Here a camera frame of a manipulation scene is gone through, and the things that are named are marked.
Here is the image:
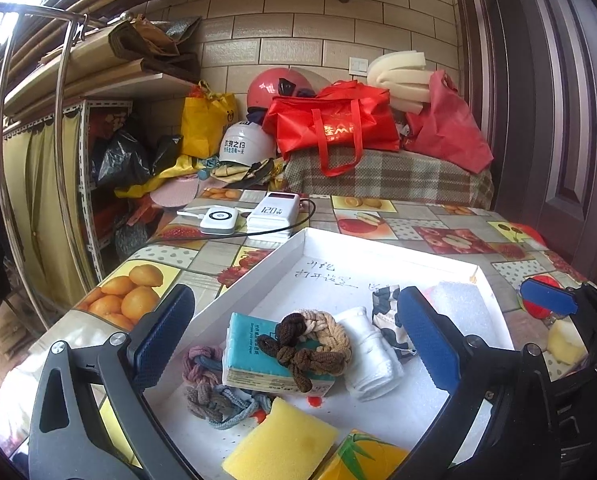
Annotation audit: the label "teal tissue pack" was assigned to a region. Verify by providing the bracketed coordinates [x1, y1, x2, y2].
[222, 312, 337, 396]

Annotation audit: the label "beige shelf curtain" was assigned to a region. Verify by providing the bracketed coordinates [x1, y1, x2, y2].
[3, 105, 99, 306]

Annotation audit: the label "plaid blanket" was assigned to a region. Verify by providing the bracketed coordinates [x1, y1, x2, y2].
[282, 147, 494, 209]

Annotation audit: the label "yellow sponge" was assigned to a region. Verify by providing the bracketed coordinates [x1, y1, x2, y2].
[222, 397, 340, 480]

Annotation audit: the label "pale yellow soft piece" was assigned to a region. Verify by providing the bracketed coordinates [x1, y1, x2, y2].
[547, 319, 589, 367]

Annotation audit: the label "pink round disc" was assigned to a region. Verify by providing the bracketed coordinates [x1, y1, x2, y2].
[148, 180, 204, 208]

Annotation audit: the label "cream foam roll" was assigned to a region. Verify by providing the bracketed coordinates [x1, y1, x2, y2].
[367, 52, 432, 113]

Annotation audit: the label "red round soft thing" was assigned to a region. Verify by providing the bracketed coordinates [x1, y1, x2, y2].
[523, 275, 563, 322]

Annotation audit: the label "large white power bank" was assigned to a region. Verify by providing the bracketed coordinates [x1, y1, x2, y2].
[246, 191, 299, 236]

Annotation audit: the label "white foam block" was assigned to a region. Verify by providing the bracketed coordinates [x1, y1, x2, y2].
[423, 281, 514, 356]

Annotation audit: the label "small white power bank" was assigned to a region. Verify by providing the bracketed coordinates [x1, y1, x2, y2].
[198, 206, 239, 235]

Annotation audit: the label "brown knotted hair tie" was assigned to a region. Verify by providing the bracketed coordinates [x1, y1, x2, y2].
[256, 312, 352, 393]

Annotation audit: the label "white helmet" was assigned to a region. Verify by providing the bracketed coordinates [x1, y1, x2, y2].
[218, 120, 278, 166]

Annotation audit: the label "cardboard pile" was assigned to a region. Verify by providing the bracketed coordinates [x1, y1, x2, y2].
[107, 15, 202, 83]

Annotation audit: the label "yellow tissue pack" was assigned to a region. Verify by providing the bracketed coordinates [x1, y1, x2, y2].
[323, 429, 410, 480]

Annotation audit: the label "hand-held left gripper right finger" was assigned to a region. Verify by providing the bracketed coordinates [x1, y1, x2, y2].
[389, 286, 562, 480]

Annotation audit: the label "white box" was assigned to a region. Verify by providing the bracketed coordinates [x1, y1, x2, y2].
[141, 226, 517, 480]

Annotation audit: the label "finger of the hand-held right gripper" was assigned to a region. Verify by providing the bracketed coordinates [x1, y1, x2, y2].
[520, 279, 597, 318]

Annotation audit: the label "wooden boards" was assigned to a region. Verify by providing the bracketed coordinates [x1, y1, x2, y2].
[2, 57, 199, 116]

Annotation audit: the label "dark brown door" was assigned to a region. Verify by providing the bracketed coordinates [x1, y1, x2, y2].
[449, 0, 597, 291]

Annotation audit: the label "red tote bag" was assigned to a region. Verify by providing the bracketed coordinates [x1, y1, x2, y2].
[262, 80, 402, 177]

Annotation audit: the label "metal clothes rack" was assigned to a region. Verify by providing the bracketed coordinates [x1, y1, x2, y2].
[0, 2, 124, 331]

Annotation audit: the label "black cable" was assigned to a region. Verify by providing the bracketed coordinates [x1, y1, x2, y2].
[231, 197, 317, 241]

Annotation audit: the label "pink helmet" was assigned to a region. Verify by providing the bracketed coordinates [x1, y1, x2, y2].
[247, 66, 319, 111]

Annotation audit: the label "white cloth bundle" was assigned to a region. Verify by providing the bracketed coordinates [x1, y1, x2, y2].
[336, 306, 407, 402]

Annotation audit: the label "black plastic bag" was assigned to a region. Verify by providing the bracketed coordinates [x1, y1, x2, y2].
[91, 130, 184, 188]

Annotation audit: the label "pink and blue hair tie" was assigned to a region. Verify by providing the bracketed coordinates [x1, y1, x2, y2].
[182, 345, 228, 386]

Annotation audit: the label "grey pink knotted rope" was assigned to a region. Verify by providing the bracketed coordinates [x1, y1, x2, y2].
[211, 385, 272, 431]

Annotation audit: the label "yellow shopping bag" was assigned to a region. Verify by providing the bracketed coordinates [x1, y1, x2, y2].
[180, 82, 236, 158]

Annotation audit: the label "flat red bag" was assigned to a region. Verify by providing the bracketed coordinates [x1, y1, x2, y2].
[503, 222, 547, 251]

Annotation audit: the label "red plastic bag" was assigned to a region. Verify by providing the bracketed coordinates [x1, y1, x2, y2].
[403, 70, 494, 173]

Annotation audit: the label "fruit print tablecloth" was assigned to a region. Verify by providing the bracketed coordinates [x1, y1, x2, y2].
[0, 187, 597, 480]

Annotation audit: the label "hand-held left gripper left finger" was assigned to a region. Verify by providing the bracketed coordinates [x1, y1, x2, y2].
[28, 283, 202, 480]

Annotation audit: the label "black and white patterned cloth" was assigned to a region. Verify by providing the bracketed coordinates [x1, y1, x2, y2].
[371, 285, 418, 363]

